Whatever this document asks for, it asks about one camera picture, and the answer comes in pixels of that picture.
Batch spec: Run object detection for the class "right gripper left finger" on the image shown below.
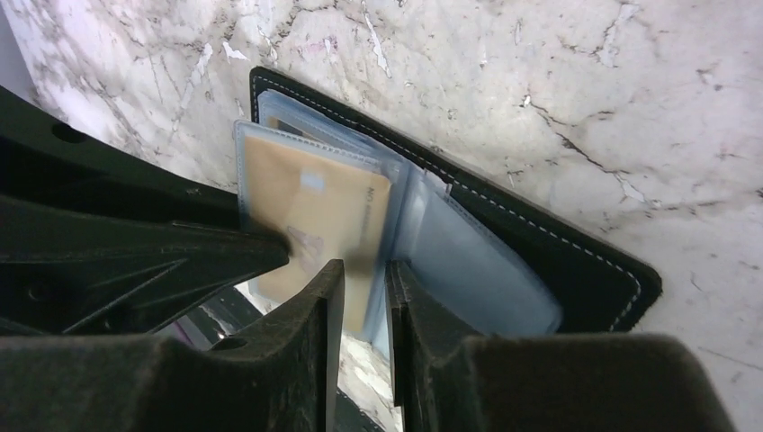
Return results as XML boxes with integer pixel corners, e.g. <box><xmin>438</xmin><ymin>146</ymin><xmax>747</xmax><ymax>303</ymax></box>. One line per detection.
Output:
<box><xmin>1</xmin><ymin>259</ymin><xmax>345</xmax><ymax>431</ymax></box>

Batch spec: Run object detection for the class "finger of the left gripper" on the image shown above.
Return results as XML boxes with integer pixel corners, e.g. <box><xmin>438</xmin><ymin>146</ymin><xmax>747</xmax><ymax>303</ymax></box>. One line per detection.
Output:
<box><xmin>1</xmin><ymin>90</ymin><xmax>288</xmax><ymax>336</ymax></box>

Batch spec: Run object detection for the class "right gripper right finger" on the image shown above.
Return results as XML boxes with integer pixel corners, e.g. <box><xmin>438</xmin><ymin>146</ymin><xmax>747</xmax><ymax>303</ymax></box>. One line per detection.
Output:
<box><xmin>385</xmin><ymin>261</ymin><xmax>734</xmax><ymax>431</ymax></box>

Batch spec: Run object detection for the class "black leather card holder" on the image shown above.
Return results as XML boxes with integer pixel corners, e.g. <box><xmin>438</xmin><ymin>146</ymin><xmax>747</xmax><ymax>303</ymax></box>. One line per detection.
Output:
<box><xmin>249</xmin><ymin>67</ymin><xmax>662</xmax><ymax>333</ymax></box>

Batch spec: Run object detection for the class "tan card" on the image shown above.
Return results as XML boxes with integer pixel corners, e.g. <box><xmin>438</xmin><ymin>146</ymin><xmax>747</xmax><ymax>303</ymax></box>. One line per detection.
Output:
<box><xmin>243</xmin><ymin>137</ymin><xmax>391</xmax><ymax>333</ymax></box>

